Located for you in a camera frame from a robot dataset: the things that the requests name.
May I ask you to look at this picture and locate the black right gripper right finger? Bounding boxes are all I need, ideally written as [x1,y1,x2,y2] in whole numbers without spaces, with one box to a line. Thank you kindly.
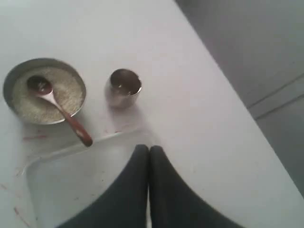
[149,145,240,228]

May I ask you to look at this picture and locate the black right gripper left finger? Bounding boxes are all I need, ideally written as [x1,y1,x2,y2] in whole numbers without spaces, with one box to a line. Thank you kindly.
[59,144,150,228]

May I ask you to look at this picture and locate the brown wooden spoon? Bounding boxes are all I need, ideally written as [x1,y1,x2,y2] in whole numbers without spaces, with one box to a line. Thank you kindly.
[27,75,93,147]

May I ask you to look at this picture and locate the stainless steel cup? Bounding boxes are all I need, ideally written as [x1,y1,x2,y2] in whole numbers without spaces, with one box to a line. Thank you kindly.
[104,68,142,109]

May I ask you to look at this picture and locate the steel bowl of rice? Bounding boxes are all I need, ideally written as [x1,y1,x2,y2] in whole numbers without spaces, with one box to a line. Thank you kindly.
[3,58,86,125]

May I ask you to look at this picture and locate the white plastic tray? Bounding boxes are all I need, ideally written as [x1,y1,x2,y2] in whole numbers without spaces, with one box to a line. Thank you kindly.
[24,129,154,228]

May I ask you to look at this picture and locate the white cabinet doors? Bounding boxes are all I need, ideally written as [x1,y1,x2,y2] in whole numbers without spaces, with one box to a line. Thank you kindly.
[177,0,304,192]

